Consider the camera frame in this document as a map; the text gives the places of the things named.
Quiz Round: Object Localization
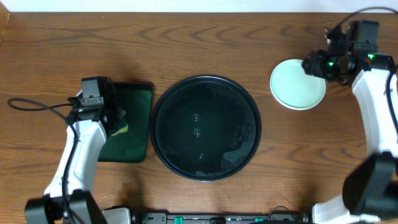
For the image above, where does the green sponge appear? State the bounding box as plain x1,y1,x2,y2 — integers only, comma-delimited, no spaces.
109,119,128,136

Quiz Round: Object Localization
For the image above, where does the mint green plate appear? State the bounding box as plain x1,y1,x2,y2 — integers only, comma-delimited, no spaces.
270,59,326,110

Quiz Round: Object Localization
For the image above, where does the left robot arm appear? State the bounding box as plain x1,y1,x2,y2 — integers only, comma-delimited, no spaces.
24,77,128,223

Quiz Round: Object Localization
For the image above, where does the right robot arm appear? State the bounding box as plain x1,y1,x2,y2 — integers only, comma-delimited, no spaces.
302,50,397,223

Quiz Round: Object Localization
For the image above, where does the rectangular black tray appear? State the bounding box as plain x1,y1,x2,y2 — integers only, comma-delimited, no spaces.
98,82,153,163

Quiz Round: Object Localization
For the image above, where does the round black tray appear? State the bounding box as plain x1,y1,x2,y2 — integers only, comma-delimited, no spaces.
150,75,262,182

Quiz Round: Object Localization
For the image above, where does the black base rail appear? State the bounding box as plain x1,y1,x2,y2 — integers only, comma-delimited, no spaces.
135,211,312,224

